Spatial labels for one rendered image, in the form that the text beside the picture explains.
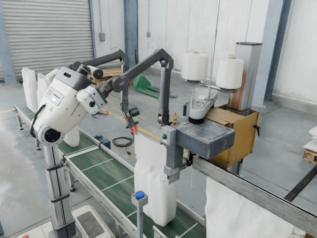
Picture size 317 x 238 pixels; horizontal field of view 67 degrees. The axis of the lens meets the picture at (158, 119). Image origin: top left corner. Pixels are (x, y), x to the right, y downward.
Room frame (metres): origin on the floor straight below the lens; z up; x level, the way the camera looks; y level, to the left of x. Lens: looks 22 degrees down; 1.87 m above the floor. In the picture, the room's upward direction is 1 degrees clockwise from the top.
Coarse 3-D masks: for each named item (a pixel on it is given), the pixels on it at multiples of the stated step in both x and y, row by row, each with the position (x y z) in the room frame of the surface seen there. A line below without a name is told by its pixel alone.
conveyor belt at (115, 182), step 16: (80, 160) 2.34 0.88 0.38; (96, 160) 2.35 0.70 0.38; (112, 160) 2.36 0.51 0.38; (96, 176) 2.05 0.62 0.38; (112, 176) 2.06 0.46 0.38; (128, 176) 2.06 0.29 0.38; (112, 192) 1.81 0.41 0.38; (128, 192) 1.81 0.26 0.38; (128, 208) 1.61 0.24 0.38; (176, 208) 1.62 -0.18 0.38; (144, 224) 1.44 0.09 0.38; (176, 224) 1.45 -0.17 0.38; (192, 224) 1.45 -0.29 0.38
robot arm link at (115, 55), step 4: (116, 52) 1.99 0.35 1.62; (120, 52) 2.00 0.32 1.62; (104, 56) 1.95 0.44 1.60; (108, 56) 1.96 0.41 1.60; (112, 56) 1.97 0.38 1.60; (116, 56) 1.98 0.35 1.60; (120, 56) 1.99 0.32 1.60; (124, 56) 1.99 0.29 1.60; (88, 60) 1.89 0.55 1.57; (92, 60) 1.90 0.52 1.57; (96, 60) 1.91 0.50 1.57; (100, 60) 1.92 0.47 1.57; (104, 60) 1.93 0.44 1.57; (108, 60) 1.95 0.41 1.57; (112, 60) 1.98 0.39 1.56; (120, 60) 2.04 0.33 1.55; (76, 64) 1.82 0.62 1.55; (80, 64) 1.83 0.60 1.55; (84, 64) 1.84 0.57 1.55; (88, 64) 1.87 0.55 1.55; (92, 64) 1.88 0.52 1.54; (96, 64) 1.90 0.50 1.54; (100, 64) 1.93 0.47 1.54; (76, 68) 1.80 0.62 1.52
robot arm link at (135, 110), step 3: (123, 105) 1.81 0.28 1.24; (126, 105) 1.82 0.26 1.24; (126, 108) 1.81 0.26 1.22; (132, 108) 1.84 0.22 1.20; (135, 108) 1.85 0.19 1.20; (123, 111) 1.85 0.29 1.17; (132, 111) 1.83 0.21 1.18; (135, 111) 1.83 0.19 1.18; (138, 111) 1.84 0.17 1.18; (135, 114) 1.82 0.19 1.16; (138, 114) 1.84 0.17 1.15
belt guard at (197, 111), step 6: (192, 90) 1.67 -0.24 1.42; (198, 90) 1.67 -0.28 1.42; (204, 90) 1.67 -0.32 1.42; (216, 90) 1.68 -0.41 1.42; (192, 96) 1.51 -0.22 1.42; (198, 96) 1.51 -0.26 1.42; (210, 96) 1.52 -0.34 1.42; (216, 96) 1.59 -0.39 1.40; (192, 102) 1.39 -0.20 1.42; (204, 102) 1.39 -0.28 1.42; (210, 102) 1.42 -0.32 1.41; (192, 108) 1.28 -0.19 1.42; (198, 108) 1.28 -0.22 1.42; (204, 108) 1.29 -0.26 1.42; (192, 114) 1.26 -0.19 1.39; (198, 114) 1.25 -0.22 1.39; (204, 114) 1.29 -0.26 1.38
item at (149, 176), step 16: (144, 144) 1.64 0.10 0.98; (144, 160) 1.64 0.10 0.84; (160, 160) 1.51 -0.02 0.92; (144, 176) 1.54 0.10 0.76; (160, 176) 1.46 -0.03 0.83; (144, 192) 1.53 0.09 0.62; (160, 192) 1.41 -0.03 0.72; (176, 192) 1.46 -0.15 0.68; (144, 208) 1.53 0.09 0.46; (160, 208) 1.41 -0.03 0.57; (160, 224) 1.41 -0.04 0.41
